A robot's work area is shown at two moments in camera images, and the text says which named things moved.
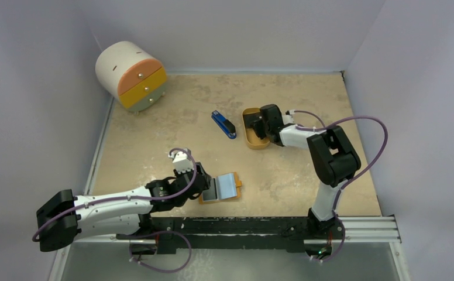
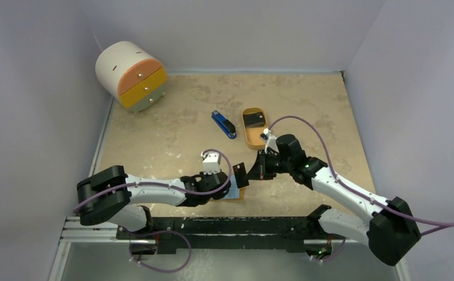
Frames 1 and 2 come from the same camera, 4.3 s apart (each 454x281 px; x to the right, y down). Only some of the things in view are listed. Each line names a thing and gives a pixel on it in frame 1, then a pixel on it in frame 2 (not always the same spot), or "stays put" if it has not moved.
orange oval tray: (253, 140) stays put
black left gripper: (206, 176) → (204, 176)
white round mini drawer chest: (132, 74) stays put
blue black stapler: (226, 126) stays put
